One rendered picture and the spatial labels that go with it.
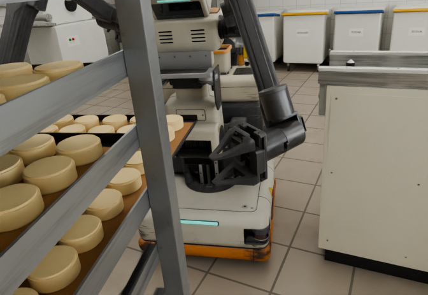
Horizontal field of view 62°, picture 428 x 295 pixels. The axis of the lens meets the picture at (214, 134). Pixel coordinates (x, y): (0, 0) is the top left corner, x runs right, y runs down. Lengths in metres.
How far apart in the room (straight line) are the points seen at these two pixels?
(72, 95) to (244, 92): 1.36
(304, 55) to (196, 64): 3.65
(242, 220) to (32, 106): 1.36
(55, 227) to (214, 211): 1.33
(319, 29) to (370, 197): 3.51
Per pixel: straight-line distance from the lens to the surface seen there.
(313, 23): 4.84
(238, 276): 1.72
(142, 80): 0.42
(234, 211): 1.62
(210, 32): 1.34
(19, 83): 0.35
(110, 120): 0.76
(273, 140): 0.67
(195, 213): 1.63
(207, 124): 1.44
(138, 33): 0.41
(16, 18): 1.05
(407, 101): 1.38
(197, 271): 1.76
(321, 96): 1.44
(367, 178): 1.51
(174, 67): 1.38
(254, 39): 0.79
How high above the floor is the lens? 1.22
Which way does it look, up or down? 23 degrees down
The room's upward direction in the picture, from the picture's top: 5 degrees counter-clockwise
